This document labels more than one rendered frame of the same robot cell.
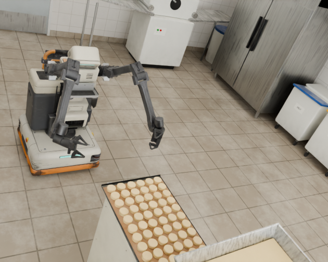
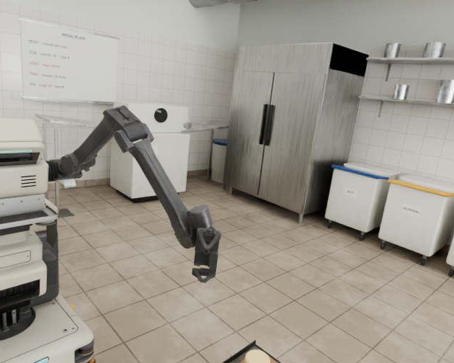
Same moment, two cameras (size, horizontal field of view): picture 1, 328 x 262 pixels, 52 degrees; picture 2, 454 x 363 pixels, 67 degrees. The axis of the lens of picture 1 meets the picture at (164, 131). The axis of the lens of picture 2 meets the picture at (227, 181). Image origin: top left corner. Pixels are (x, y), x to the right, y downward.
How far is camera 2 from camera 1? 135 cm
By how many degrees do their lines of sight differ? 19
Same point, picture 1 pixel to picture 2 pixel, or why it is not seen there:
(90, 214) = not seen: outside the picture
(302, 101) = (352, 181)
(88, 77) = (26, 184)
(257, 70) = (282, 165)
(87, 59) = (11, 138)
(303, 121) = (362, 206)
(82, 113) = (31, 265)
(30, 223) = not seen: outside the picture
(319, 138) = (393, 218)
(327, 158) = (415, 240)
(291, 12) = (300, 86)
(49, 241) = not seen: outside the picture
